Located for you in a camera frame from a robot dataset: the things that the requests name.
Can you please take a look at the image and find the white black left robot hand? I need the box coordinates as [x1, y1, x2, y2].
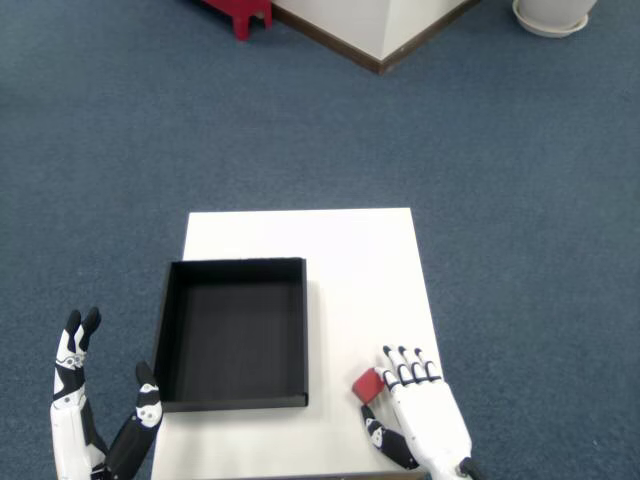
[49, 306, 164, 480]

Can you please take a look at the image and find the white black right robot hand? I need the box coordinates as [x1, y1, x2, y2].
[360, 344, 474, 480]

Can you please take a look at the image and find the small red cube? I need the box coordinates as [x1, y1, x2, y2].
[352, 368, 386, 405]

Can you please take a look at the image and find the black open box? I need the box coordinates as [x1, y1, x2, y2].
[152, 257, 309, 412]

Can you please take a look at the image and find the white pot saucer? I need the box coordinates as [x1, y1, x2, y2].
[512, 2, 591, 39]

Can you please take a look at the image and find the white plant pot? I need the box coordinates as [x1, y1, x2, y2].
[516, 0, 599, 24]

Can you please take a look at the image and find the red plastic stool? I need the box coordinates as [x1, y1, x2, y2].
[199, 0, 274, 41]

